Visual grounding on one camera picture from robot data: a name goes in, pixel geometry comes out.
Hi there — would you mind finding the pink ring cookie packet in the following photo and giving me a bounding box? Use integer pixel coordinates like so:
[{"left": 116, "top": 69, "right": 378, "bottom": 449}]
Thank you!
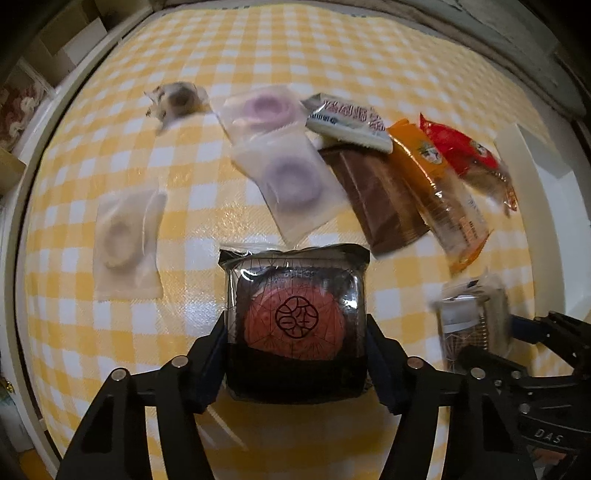
[{"left": 211, "top": 85, "right": 307, "bottom": 145}]

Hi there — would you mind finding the beige ring cookie packet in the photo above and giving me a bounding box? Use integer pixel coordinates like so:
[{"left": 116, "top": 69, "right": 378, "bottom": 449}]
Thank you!
[{"left": 93, "top": 183, "right": 167, "bottom": 301}]

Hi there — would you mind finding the white red printed snack packet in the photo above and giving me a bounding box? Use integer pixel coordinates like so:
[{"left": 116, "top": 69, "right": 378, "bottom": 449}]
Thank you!
[{"left": 301, "top": 93, "right": 394, "bottom": 154}]

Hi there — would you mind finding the purple ring cookie packet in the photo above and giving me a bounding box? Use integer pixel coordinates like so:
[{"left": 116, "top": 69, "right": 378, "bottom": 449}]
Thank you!
[{"left": 231, "top": 129, "right": 349, "bottom": 246}]

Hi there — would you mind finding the black packaged red mooncake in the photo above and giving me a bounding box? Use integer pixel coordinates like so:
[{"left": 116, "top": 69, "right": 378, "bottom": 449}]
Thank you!
[{"left": 218, "top": 243, "right": 370, "bottom": 405}]

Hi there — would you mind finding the wooden bedside shelf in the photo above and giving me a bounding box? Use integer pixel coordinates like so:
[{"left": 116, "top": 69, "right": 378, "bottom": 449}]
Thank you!
[{"left": 1, "top": 0, "right": 153, "bottom": 195}]

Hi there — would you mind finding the small clear candy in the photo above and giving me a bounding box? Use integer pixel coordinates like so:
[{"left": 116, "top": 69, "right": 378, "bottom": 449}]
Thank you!
[{"left": 145, "top": 82, "right": 209, "bottom": 127}]

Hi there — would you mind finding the orange snack packet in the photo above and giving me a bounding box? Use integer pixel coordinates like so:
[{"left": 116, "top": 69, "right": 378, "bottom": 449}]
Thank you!
[{"left": 387, "top": 119, "right": 490, "bottom": 274}]

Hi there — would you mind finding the white cardboard tray box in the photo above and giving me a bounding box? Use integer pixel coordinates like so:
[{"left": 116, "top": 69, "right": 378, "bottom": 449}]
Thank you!
[{"left": 495, "top": 123, "right": 590, "bottom": 320}]

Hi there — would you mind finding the yellow white checkered cloth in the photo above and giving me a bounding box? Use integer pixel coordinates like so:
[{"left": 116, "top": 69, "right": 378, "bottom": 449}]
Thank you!
[{"left": 24, "top": 3, "right": 549, "bottom": 479}]

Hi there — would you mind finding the patterned picture in shelf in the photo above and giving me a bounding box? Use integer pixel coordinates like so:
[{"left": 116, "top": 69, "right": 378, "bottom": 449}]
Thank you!
[{"left": 1, "top": 64, "right": 52, "bottom": 151}]

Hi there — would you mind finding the brown snack bar packet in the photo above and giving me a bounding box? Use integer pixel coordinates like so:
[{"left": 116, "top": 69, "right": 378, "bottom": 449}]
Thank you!
[{"left": 320, "top": 144, "right": 430, "bottom": 257}]

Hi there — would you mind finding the clear packaged brown cake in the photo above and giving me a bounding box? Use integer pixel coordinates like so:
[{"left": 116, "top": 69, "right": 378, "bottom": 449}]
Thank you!
[{"left": 432, "top": 271, "right": 512, "bottom": 373}]

